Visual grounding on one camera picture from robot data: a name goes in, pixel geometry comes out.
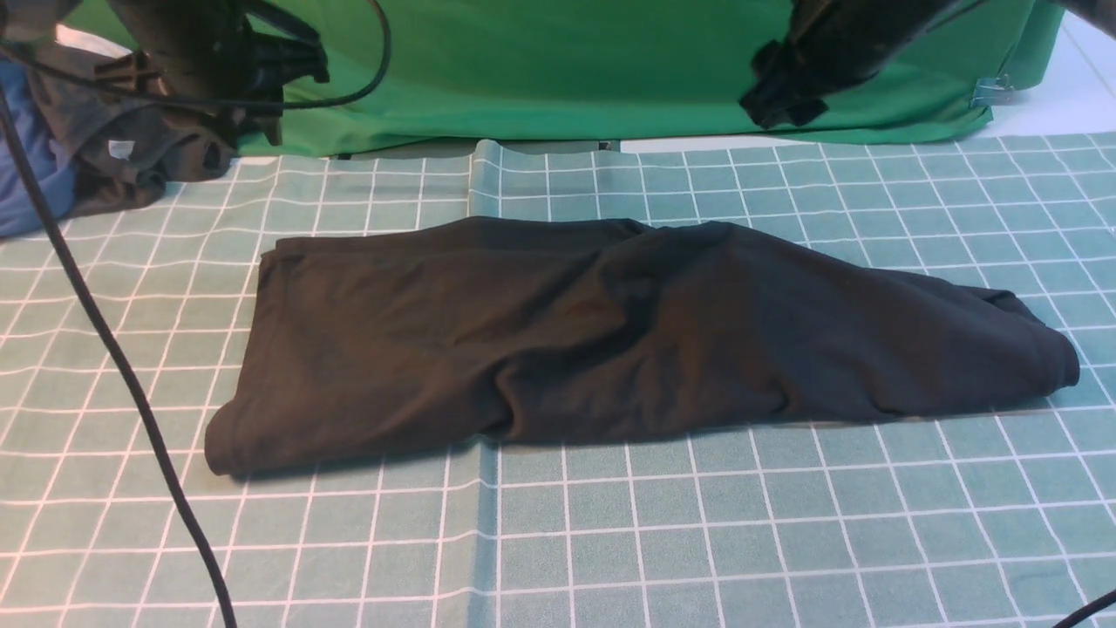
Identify metal binder clip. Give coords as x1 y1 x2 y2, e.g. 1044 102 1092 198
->
969 74 1017 110

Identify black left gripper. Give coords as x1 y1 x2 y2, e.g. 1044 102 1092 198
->
94 1 330 147

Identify blue garment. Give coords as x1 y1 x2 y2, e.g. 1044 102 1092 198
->
0 57 79 241

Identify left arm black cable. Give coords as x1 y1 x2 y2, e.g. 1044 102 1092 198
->
0 0 393 628

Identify dark gray long-sleeve top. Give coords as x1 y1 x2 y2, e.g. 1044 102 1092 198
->
203 218 1080 476

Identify green backdrop cloth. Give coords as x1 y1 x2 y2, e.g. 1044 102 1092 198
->
241 1 1064 158

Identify green checkered tablecloth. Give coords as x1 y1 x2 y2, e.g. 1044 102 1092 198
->
0 131 1116 628

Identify crumpled dark gray garment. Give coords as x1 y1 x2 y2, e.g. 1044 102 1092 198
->
27 69 238 218

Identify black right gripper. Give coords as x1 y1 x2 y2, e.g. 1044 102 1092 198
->
738 1 961 131

